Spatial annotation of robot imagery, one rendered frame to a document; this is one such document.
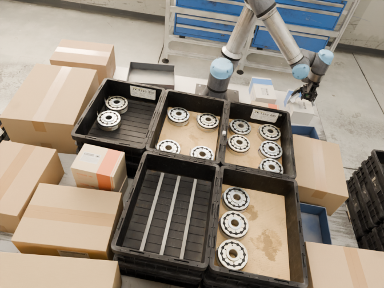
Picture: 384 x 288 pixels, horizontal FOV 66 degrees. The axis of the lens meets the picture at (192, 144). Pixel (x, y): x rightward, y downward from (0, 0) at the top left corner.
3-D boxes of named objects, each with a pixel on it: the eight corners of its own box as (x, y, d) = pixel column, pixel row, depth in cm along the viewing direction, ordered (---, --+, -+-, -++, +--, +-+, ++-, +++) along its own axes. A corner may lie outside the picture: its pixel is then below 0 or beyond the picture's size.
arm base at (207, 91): (201, 90, 173) (204, 75, 166) (226, 94, 174) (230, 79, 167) (200, 105, 162) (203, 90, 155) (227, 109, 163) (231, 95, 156)
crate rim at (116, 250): (144, 154, 115) (144, 150, 114) (219, 168, 115) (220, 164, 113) (109, 252, 88) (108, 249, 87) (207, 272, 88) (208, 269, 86)
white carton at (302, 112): (283, 100, 182) (288, 88, 176) (302, 103, 183) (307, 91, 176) (287, 122, 169) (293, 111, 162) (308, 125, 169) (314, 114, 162)
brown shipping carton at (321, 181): (281, 155, 151) (292, 134, 139) (323, 164, 150) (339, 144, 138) (281, 204, 131) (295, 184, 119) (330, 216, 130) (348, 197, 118)
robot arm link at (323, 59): (318, 46, 147) (335, 51, 146) (309, 65, 155) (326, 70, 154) (318, 54, 142) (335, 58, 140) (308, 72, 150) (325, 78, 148)
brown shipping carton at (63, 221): (26, 259, 104) (10, 240, 92) (50, 204, 119) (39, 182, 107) (110, 268, 105) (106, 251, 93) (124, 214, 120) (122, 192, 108)
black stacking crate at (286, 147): (223, 118, 149) (227, 101, 140) (280, 129, 148) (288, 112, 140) (215, 182, 122) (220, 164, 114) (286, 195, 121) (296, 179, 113)
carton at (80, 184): (77, 188, 117) (74, 177, 111) (91, 165, 125) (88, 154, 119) (115, 198, 115) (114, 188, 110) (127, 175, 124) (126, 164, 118)
